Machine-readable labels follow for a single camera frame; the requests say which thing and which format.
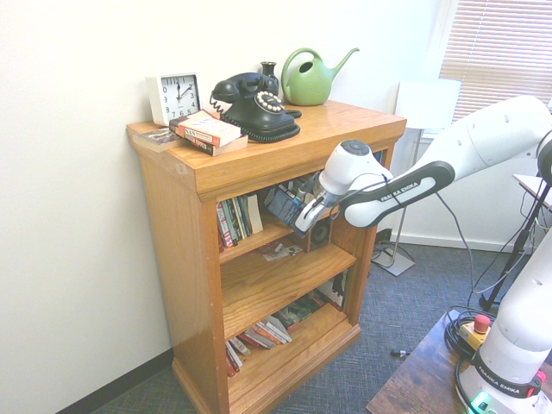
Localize green spine paperback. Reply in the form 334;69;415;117
236;196;254;240

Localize yellow emergency stop button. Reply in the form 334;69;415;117
459;314;492;350

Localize red and white leaning books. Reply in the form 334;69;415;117
224;336;252;379

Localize blue Greg Bear paperback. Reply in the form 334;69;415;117
262;184;312;241

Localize red and white spine book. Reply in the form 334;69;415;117
215;200;238;250

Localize black camera cable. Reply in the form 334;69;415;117
313;171;405;206

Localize white square clock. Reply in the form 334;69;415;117
145;72;203;127

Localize black and white standing book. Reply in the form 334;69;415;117
318;269;350;310

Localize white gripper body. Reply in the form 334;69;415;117
294;194;342;235

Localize dark round speaker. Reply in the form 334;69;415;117
310;220;333;248

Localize dark small vase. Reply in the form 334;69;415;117
260;60;279;92

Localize black floor cable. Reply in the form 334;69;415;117
371;230;400;264

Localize white grey lying book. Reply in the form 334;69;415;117
257;316;294;345

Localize black coiled cables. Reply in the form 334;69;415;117
443;305;486;359

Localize wooden bookcase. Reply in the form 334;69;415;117
126;99;408;414

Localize loose photo cards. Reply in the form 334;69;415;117
257;241;305;262

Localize black tripod stand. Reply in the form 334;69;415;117
478;170;552;310

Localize dark green cover book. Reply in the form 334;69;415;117
273;292;329;331

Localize green watering can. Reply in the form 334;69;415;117
280;47;361;107

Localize stacked orange books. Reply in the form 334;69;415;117
168;116;249;157

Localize window blinds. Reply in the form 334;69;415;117
438;0;552;124

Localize light wooden side table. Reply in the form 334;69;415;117
511;172;552;208

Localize black rotary telephone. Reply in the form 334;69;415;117
210;72;303;144

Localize dark spine paperback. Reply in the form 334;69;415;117
226;198;246;245

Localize dark cover flat book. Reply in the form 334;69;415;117
132;128;182;154

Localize grey hanging cable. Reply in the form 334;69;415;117
434;192;480;298

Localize orange and white paperback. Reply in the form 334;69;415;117
177;110;242;147

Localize orange cover lying book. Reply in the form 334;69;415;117
237;326;278;351

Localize white shade floor lamp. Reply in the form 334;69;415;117
371;79;462;277

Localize white page leaning book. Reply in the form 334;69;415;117
246;192;265;235

